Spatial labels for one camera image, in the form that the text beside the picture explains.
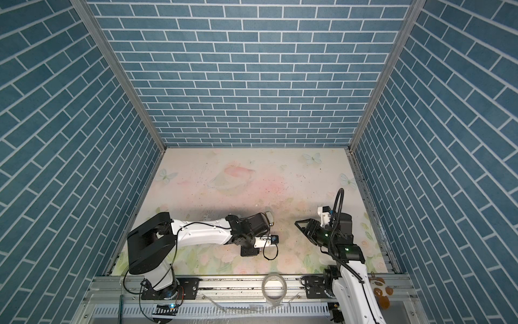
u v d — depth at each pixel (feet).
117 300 2.37
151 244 1.49
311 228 2.35
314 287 2.42
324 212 2.51
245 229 2.13
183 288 2.39
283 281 2.38
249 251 2.42
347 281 1.76
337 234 2.06
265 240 2.41
